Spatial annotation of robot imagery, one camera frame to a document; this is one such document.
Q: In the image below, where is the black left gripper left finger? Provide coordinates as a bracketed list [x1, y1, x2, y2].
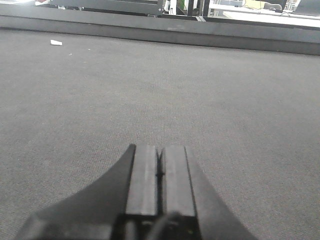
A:
[15, 144, 159, 240]

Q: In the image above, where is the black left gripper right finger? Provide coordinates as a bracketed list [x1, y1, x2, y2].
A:
[161, 145, 256, 240]

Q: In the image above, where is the white paper scrap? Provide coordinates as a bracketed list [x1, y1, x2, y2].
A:
[50, 39, 63, 46]

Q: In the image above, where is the dark conveyor side rail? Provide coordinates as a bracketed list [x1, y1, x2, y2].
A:
[0, 4, 320, 56]

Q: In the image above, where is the black metal frame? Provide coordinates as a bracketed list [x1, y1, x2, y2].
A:
[49, 0, 210, 21]

